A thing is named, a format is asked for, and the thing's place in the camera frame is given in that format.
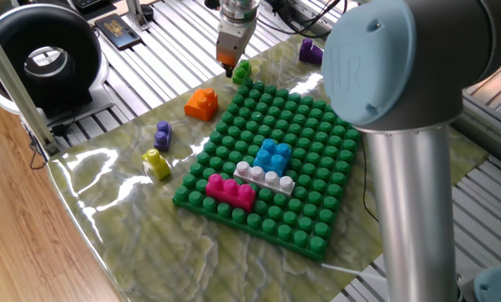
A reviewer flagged black keyboard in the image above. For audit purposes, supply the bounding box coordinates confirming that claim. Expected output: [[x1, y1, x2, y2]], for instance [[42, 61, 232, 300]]
[[68, 0, 117, 13]]

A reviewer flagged violet two-stud block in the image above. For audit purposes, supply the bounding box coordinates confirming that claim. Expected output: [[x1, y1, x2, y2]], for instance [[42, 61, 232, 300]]
[[153, 120, 173, 152]]

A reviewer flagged dark purple single-stud block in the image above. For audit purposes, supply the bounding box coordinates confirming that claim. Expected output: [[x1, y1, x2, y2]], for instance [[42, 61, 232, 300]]
[[298, 37, 326, 65]]

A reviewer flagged black small card device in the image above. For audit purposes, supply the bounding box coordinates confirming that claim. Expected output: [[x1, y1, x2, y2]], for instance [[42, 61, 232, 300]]
[[93, 13, 143, 51]]

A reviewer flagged aluminium profile rail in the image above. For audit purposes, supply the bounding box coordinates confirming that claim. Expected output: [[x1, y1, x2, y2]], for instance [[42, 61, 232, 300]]
[[291, 0, 501, 159]]

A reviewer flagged thin black cable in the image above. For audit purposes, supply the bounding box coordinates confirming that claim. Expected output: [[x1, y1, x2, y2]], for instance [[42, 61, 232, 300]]
[[361, 133, 379, 223]]

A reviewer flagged large green studded baseplate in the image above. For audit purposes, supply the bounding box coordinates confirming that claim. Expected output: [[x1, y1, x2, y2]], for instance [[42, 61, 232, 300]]
[[172, 76, 363, 262]]

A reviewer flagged black round knob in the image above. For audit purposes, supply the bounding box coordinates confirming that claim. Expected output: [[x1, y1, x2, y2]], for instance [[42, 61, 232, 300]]
[[139, 3, 155, 22]]

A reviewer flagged silver Schunk gripper body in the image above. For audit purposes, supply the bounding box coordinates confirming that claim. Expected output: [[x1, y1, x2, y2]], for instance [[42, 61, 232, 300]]
[[215, 16, 258, 68]]

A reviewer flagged pink three-stud block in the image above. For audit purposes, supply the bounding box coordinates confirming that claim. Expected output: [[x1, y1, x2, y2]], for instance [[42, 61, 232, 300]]
[[205, 173, 258, 213]]

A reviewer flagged silver metal bracket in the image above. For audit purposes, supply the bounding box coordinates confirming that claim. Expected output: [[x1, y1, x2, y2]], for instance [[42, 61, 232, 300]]
[[123, 0, 150, 31]]

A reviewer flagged bright green two-stud block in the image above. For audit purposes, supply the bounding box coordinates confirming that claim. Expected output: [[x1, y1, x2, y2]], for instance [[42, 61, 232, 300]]
[[232, 59, 253, 86]]

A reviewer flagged green marble patterned mat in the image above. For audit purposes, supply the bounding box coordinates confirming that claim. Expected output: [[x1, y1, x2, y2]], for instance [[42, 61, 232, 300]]
[[46, 31, 490, 302]]

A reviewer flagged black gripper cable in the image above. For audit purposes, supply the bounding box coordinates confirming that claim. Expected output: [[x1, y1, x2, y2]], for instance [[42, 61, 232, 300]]
[[256, 0, 347, 39]]

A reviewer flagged yellow-green single-stud block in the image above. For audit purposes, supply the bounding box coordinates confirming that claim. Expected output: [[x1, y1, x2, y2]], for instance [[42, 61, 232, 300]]
[[141, 148, 171, 181]]

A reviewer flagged white cable tie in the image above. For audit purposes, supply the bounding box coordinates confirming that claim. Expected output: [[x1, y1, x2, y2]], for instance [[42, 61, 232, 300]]
[[321, 263, 388, 283]]

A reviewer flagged white four-stud block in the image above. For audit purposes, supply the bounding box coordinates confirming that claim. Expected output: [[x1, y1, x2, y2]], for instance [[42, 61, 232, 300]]
[[232, 160, 296, 197]]

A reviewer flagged orange two-stud block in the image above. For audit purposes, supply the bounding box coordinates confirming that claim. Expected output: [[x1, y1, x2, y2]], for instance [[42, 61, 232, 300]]
[[184, 86, 220, 122]]

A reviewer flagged light blue four-stud block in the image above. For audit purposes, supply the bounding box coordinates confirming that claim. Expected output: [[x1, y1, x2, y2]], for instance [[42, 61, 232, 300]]
[[253, 138, 293, 177]]

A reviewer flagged black ring shaped device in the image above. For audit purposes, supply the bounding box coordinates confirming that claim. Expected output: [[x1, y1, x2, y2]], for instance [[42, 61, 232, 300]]
[[0, 3, 111, 119]]

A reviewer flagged aluminium frame post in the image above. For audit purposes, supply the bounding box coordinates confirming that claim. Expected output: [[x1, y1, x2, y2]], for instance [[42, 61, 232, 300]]
[[0, 12, 60, 157]]

